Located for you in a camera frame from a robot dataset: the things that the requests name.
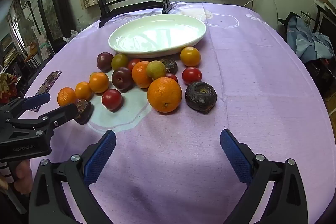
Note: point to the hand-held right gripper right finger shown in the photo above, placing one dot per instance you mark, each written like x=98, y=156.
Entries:
x=233, y=153

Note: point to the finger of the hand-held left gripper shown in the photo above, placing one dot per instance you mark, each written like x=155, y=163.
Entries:
x=63, y=112
x=36, y=100

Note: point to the large dark wrinkled fruit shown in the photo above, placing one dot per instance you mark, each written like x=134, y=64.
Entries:
x=200, y=96

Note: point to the blue clothes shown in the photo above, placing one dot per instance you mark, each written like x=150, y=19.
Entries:
x=302, y=37

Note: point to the smartphone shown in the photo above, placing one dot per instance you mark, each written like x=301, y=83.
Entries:
x=50, y=81

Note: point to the white oval plate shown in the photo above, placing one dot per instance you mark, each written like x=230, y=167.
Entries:
x=157, y=35

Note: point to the medium orange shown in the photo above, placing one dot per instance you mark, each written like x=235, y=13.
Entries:
x=140, y=75

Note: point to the black hat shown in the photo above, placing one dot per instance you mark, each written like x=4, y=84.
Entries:
x=284, y=20

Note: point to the person's left hand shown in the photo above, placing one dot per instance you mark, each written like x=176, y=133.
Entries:
x=23, y=178

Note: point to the yellow-orange round fruit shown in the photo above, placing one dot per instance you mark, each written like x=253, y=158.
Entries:
x=190, y=56

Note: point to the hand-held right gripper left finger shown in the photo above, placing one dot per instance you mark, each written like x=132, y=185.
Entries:
x=101, y=155

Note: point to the dark purple plum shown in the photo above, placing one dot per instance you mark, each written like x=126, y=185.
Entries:
x=105, y=61
x=122, y=78

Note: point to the purple printed tablecloth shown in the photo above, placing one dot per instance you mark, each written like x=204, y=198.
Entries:
x=262, y=82

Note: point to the large orange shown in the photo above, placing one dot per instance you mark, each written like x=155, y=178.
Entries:
x=164, y=94

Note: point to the red tomato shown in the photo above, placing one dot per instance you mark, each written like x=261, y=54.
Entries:
x=172, y=77
x=192, y=75
x=134, y=63
x=112, y=100

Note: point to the small mandarin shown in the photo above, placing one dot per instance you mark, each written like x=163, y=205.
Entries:
x=99, y=82
x=83, y=90
x=65, y=96

